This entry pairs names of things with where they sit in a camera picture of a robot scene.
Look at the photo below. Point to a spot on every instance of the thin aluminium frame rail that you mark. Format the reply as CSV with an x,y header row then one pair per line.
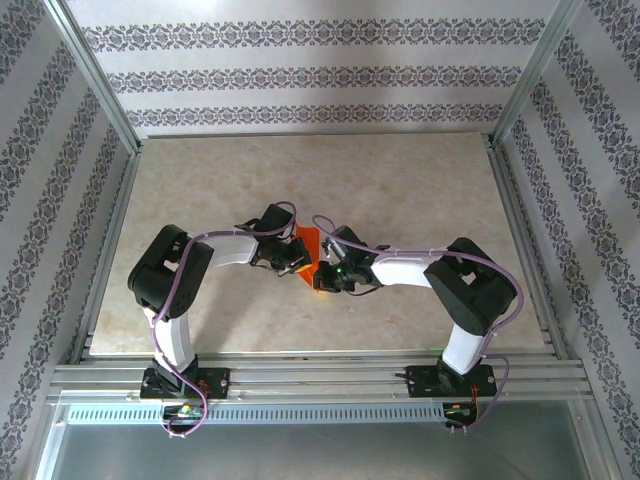
x,y
320,135

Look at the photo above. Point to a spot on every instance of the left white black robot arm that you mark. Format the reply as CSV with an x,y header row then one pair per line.
x,y
170,275

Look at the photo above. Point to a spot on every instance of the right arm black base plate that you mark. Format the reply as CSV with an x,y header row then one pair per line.
x,y
420,380

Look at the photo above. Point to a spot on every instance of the grey metal sheet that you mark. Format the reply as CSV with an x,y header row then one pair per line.
x,y
320,450

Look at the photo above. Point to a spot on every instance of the small electronics board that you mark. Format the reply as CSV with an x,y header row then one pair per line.
x,y
185,411
457,411

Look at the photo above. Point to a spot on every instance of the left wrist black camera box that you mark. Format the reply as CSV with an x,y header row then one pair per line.
x,y
275,220

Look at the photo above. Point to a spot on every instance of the aluminium frame post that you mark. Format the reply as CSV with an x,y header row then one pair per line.
x,y
532,75
101,90

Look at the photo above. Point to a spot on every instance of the wide aluminium base rail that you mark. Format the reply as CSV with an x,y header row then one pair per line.
x,y
320,380

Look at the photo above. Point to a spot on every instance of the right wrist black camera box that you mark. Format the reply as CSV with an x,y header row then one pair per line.
x,y
342,242

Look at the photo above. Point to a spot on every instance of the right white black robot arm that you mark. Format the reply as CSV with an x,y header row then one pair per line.
x,y
470,290

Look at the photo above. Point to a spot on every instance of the orange paper sheet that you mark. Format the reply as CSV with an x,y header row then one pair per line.
x,y
307,237

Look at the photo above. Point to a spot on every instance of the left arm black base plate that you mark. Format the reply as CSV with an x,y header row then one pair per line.
x,y
217,382

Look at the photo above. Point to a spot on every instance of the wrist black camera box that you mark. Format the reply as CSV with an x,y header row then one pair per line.
x,y
342,242
275,220

